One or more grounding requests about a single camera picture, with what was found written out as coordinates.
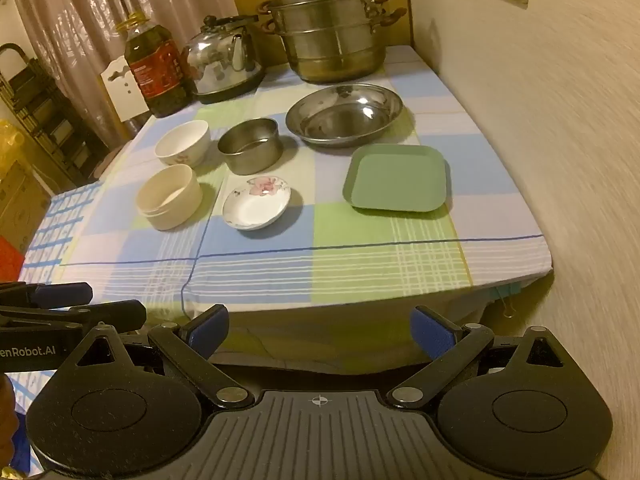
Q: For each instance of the white ceramic bowl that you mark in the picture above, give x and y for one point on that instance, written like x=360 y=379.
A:
x=182 y=146

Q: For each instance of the cardboard box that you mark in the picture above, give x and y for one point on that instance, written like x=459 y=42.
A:
x=20 y=205

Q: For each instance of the beige curtain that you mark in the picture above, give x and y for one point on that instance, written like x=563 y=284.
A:
x=75 y=15

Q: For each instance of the small floral dish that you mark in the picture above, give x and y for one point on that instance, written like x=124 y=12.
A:
x=255 y=201

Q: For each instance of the blue patterned cloth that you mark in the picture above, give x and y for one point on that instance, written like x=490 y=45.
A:
x=55 y=230

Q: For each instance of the cream straight-sided bowl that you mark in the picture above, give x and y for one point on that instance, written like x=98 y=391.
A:
x=170 y=200

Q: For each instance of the cooking oil bottle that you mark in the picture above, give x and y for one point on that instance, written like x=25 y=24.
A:
x=152 y=75

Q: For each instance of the red basket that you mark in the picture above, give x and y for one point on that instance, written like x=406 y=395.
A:
x=9 y=260

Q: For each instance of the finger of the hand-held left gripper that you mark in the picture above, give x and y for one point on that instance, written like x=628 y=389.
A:
x=60 y=294
x=100 y=314

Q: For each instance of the yellow plastic bag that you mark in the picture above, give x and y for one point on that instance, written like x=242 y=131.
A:
x=10 y=147

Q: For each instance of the checkered tablecloth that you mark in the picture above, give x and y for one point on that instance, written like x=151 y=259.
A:
x=350 y=250

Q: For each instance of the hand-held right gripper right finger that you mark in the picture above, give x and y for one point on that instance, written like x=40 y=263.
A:
x=429 y=332

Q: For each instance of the stainless steel bowl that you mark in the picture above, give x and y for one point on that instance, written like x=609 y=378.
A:
x=250 y=152

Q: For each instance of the stainless steel kettle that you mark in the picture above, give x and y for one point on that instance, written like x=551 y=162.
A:
x=222 y=62

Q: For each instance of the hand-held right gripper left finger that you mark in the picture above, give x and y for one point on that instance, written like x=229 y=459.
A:
x=211 y=331

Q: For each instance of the large shallow steel plate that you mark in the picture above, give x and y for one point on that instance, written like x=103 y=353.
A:
x=345 y=116

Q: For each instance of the stainless steel steamer pot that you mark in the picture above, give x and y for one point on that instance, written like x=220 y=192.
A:
x=330 y=35

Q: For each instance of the green square plate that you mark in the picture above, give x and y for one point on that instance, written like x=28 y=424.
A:
x=395 y=176

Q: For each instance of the black folding step ladder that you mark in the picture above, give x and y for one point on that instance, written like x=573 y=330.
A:
x=40 y=110

